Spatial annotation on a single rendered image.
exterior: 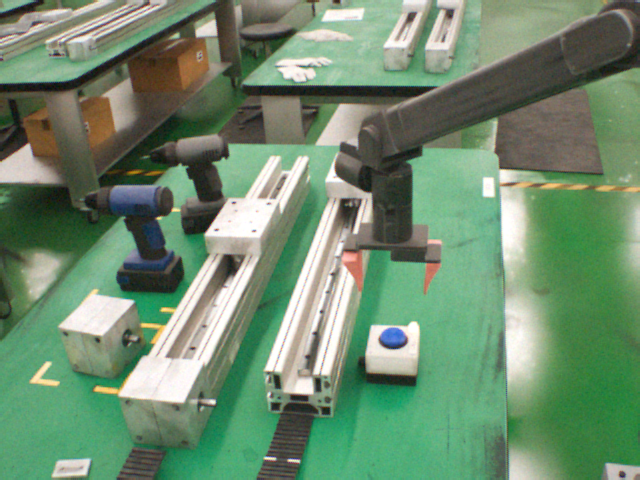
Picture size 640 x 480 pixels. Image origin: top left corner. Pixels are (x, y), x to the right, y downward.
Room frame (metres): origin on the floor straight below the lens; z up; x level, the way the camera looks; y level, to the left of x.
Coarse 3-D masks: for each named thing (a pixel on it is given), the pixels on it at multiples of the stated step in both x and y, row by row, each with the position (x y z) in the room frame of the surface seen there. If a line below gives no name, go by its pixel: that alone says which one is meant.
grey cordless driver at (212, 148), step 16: (176, 144) 1.37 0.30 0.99; (192, 144) 1.36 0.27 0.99; (208, 144) 1.37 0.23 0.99; (224, 144) 1.37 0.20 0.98; (160, 160) 1.35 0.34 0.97; (176, 160) 1.35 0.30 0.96; (192, 160) 1.35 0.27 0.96; (208, 160) 1.36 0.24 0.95; (192, 176) 1.37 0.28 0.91; (208, 176) 1.37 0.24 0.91; (208, 192) 1.37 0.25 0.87; (192, 208) 1.35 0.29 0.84; (208, 208) 1.36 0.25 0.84; (192, 224) 1.34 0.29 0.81; (208, 224) 1.35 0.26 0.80
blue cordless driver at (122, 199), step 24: (96, 192) 1.16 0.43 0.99; (120, 192) 1.13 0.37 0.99; (144, 192) 1.13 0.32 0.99; (168, 192) 1.14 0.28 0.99; (120, 216) 1.13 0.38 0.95; (144, 216) 1.12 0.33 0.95; (144, 240) 1.13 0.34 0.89; (144, 264) 1.12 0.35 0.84; (168, 264) 1.13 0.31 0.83; (120, 288) 1.12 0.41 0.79; (144, 288) 1.11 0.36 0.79; (168, 288) 1.10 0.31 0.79
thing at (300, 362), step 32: (320, 224) 1.19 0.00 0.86; (352, 224) 1.23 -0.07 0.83; (320, 256) 1.07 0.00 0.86; (320, 288) 1.02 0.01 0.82; (352, 288) 0.95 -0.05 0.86; (288, 320) 0.87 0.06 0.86; (320, 320) 0.90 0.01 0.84; (352, 320) 0.94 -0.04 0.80; (288, 352) 0.79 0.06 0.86; (320, 352) 0.78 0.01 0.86; (288, 384) 0.76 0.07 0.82; (320, 384) 0.75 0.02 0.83; (320, 416) 0.73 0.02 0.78
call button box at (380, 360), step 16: (416, 336) 0.84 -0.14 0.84; (368, 352) 0.80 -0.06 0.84; (384, 352) 0.80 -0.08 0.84; (400, 352) 0.80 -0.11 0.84; (416, 352) 0.80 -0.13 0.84; (368, 368) 0.80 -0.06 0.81; (384, 368) 0.79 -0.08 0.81; (400, 368) 0.79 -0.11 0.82; (416, 368) 0.78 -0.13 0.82; (384, 384) 0.79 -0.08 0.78; (400, 384) 0.79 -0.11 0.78
